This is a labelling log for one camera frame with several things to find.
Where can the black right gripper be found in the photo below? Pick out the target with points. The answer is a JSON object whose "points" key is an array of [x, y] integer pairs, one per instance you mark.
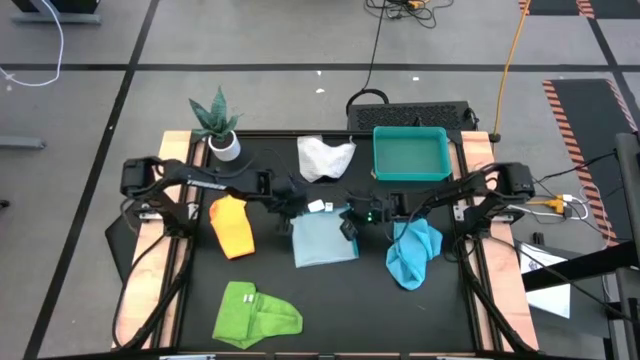
{"points": [[372, 207]]}

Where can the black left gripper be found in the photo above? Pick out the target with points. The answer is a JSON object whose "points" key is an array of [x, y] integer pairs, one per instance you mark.
{"points": [[290, 200]]}

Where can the pale blue teal-edged towel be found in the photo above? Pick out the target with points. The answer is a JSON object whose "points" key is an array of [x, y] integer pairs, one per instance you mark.
{"points": [[322, 240]]}

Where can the orange microfiber towel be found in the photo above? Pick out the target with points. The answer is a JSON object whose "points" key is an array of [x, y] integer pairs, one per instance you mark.
{"points": [[232, 225]]}

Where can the bright blue microfiber towel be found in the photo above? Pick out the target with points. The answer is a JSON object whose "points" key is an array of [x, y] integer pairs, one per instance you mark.
{"points": [[412, 255]]}

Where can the white waffle microfiber towel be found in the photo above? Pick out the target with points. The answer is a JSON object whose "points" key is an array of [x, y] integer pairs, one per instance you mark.
{"points": [[322, 157]]}

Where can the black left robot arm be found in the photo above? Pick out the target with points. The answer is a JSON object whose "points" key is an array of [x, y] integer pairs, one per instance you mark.
{"points": [[220, 181]]}

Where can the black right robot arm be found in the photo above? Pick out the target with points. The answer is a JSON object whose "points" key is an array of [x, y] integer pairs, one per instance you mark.
{"points": [[450, 192]]}

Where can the green microfiber towel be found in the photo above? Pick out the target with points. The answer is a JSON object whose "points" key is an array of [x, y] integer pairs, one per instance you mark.
{"points": [[250, 315]]}

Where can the white plant pot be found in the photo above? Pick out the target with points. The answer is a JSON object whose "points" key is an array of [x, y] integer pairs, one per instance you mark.
{"points": [[225, 150]]}

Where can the teal plastic bin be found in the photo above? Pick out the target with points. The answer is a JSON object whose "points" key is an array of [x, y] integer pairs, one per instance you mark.
{"points": [[411, 155]]}

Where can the green artificial plant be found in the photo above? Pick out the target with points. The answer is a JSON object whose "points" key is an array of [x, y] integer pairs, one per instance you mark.
{"points": [[215, 117]]}

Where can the black computer case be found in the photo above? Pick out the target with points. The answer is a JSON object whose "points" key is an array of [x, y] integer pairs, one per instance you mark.
{"points": [[410, 116]]}

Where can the left wooden table board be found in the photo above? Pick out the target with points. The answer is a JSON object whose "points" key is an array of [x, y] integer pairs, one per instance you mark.
{"points": [[145, 280]]}

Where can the wooden table board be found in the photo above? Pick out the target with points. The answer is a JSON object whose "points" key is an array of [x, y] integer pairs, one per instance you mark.
{"points": [[145, 280], [505, 280]]}

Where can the right wooden table board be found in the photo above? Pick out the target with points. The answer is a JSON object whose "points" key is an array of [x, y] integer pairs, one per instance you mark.
{"points": [[505, 280]]}

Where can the yellow power connector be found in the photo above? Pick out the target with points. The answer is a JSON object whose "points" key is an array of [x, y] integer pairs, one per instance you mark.
{"points": [[554, 203]]}

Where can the white paper sheet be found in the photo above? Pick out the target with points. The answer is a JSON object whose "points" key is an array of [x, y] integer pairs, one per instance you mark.
{"points": [[550, 300]]}

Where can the black beam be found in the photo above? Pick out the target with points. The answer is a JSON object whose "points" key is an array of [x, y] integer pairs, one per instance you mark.
{"points": [[580, 267]]}

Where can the large striped-edge floor mat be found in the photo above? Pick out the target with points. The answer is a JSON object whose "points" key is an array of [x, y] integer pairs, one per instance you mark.
{"points": [[590, 130]]}

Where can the short grey desk foot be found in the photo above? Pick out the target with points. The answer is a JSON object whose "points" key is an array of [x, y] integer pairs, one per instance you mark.
{"points": [[22, 143]]}

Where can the small striped-edge floor mat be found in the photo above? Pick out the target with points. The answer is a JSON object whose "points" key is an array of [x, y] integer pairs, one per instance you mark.
{"points": [[555, 6]]}

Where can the long grey desk foot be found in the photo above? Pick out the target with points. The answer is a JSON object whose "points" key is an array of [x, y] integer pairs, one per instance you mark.
{"points": [[55, 19]]}

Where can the left black frame strut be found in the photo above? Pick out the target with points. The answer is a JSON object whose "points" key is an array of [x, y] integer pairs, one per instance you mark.
{"points": [[160, 305]]}

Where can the black frame strut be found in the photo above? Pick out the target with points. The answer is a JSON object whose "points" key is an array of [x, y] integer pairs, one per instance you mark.
{"points": [[492, 305], [160, 305]]}

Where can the right black frame strut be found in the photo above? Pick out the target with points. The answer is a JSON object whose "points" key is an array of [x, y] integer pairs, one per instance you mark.
{"points": [[492, 305]]}

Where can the grey post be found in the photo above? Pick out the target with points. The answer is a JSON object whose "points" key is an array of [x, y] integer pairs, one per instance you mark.
{"points": [[629, 200]]}

